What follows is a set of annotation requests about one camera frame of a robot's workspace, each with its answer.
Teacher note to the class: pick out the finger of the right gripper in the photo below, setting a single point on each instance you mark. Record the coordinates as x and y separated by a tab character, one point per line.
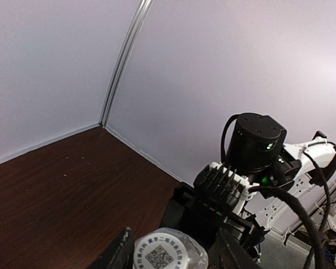
250	236
172	216

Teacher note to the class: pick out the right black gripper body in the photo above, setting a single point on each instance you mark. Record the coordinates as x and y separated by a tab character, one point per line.
198	216

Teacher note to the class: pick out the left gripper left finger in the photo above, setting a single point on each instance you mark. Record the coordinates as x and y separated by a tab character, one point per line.
119	253

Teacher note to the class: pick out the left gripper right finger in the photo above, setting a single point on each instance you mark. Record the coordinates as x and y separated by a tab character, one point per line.
225	250

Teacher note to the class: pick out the clear water bottle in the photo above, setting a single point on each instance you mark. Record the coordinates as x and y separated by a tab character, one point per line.
198	257

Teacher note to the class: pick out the white water bottle cap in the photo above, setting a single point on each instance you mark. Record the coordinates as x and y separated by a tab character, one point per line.
160	251

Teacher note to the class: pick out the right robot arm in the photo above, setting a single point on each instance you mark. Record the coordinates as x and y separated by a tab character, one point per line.
260	183

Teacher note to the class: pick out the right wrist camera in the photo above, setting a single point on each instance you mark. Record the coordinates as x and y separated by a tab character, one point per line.
221	189

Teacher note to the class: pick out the right aluminium frame post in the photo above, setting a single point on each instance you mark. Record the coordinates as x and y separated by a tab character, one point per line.
123	56

